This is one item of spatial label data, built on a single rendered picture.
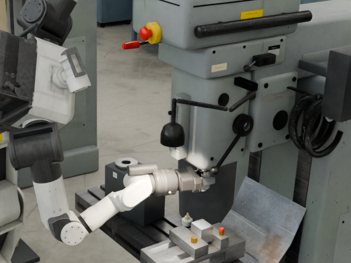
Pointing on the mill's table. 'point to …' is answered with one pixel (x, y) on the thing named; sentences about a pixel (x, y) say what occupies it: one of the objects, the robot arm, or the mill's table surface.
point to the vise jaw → (185, 239)
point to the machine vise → (169, 251)
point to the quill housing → (211, 117)
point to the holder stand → (115, 173)
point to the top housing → (169, 24)
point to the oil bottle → (187, 221)
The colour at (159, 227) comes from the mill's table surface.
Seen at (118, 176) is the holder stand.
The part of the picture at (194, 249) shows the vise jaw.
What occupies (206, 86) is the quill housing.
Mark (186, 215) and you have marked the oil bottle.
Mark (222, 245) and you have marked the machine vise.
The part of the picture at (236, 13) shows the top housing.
